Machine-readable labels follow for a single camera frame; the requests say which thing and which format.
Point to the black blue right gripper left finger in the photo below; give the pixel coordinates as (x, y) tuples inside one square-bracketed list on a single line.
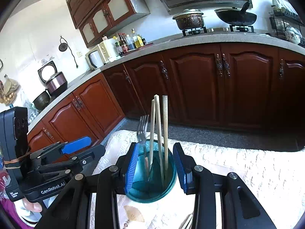
[(114, 180)]

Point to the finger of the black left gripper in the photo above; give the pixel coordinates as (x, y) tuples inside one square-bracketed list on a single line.
[(86, 157)]

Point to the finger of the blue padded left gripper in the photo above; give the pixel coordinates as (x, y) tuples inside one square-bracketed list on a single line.
[(74, 146)]

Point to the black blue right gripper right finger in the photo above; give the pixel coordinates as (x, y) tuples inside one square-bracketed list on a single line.
[(239, 207)]

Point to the person's left hand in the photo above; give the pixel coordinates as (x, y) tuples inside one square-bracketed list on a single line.
[(32, 207)]

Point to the floral white cup teal rim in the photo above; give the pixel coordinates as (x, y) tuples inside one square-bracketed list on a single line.
[(148, 189)]

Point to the white embossed tablecloth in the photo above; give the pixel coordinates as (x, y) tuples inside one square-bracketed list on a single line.
[(275, 178)]

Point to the dark round pot on counter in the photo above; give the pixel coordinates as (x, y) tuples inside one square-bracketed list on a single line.
[(42, 101)]

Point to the silver fork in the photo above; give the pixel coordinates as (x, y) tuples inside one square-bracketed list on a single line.
[(141, 137)]

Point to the silver rice cooker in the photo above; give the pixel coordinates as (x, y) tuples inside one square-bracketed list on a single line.
[(53, 80)]

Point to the bag of vegetables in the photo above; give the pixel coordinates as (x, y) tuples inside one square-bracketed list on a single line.
[(9, 90)]

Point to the cream microwave oven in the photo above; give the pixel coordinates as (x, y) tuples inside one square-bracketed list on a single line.
[(101, 54)]

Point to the dark sauce bottle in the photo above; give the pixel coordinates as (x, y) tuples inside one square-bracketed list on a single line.
[(123, 43)]

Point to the yellow oil bottle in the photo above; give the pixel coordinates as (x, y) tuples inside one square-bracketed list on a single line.
[(137, 39)]

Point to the stockpot with lid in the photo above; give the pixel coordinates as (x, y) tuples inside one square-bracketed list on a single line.
[(189, 19)]

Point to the gas stove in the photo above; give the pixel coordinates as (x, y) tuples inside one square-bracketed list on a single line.
[(230, 29)]

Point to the floral ceramic bowl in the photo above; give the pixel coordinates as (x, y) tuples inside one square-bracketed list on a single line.
[(293, 35)]

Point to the black wok with spatula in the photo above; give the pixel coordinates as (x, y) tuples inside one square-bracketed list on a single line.
[(235, 17)]

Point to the black dish rack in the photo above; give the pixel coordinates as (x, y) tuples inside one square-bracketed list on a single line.
[(283, 20)]

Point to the black camera box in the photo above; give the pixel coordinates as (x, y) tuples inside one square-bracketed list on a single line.
[(14, 144)]

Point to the black wall plug with cord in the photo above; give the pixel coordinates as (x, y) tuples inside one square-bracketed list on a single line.
[(63, 46)]

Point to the wooden upper wall cabinet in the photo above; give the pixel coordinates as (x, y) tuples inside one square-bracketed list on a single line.
[(98, 18)]

